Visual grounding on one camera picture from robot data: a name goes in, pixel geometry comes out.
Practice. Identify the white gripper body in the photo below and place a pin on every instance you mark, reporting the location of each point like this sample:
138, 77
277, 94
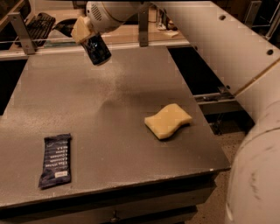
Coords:
97, 17

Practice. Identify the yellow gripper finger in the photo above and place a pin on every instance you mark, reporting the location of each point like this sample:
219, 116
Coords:
82, 29

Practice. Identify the blue pepsi can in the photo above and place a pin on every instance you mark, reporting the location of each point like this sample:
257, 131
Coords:
96, 49

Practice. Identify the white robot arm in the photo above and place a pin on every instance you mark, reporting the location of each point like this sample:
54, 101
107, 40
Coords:
250, 66

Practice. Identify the black headphones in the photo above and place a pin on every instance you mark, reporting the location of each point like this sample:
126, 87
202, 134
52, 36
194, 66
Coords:
66, 26

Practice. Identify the black keyboard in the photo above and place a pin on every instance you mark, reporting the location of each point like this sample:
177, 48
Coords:
39, 27

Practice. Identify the cans on back desk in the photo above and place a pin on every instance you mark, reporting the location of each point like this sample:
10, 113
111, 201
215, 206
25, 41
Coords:
161, 20

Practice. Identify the yellow sponge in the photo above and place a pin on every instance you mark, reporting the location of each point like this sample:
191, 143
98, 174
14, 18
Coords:
167, 121

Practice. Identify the dark blue snack bar wrapper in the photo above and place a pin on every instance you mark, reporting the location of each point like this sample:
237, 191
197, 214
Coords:
56, 164

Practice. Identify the grey table drawer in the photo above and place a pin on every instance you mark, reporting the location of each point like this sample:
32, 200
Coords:
170, 202

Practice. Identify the middle metal rail bracket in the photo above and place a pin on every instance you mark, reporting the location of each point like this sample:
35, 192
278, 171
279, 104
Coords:
143, 18

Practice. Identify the metal rail bracket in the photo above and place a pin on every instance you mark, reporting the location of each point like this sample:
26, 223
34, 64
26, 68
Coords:
251, 12
23, 35
143, 18

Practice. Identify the left metal rail bracket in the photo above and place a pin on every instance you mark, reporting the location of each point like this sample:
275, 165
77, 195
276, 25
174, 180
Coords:
23, 35

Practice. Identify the grey metal shelf bracket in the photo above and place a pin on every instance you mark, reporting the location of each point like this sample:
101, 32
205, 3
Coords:
218, 103

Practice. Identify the right metal rail bracket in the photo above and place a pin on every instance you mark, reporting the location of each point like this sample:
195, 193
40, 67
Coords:
251, 12

